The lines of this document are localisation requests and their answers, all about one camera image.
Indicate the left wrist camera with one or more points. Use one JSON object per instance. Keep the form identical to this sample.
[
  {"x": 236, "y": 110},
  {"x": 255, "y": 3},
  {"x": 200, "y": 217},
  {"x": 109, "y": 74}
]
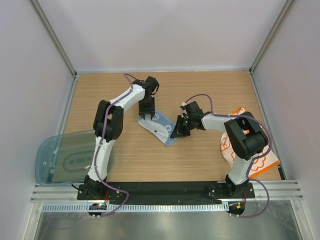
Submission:
[{"x": 151, "y": 86}]

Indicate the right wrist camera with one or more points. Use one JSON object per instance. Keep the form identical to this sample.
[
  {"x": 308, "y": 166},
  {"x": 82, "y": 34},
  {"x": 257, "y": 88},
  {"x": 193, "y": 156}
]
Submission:
[{"x": 191, "y": 109}]

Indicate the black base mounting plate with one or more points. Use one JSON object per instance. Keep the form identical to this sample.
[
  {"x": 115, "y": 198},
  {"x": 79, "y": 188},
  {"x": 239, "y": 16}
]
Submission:
[{"x": 165, "y": 193}]

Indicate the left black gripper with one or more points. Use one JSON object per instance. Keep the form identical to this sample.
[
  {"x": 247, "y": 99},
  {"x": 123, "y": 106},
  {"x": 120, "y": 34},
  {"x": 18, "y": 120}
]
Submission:
[{"x": 151, "y": 110}]

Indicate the orange and white towel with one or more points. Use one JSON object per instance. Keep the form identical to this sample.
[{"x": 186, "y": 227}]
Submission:
[{"x": 259, "y": 166}]

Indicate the blue bear towel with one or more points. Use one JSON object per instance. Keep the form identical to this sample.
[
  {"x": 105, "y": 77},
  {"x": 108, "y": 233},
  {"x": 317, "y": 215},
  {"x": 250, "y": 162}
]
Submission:
[{"x": 160, "y": 126}]

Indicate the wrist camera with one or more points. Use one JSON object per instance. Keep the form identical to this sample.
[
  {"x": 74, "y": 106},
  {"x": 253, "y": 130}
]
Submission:
[
  {"x": 191, "y": 109},
  {"x": 151, "y": 86}
]

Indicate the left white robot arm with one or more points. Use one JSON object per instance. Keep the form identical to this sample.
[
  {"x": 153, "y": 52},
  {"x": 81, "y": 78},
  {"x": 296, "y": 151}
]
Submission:
[{"x": 108, "y": 125}]

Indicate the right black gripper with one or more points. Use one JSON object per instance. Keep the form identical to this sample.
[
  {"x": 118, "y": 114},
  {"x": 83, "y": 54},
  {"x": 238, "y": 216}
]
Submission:
[{"x": 178, "y": 130}]

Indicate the white slotted cable duct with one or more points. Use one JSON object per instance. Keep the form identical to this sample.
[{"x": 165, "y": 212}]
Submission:
[{"x": 127, "y": 208}]

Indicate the translucent blue plastic bin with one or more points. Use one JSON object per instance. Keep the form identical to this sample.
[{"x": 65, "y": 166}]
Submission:
[{"x": 68, "y": 158}]

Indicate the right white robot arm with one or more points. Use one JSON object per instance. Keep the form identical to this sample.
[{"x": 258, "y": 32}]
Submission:
[{"x": 249, "y": 139}]

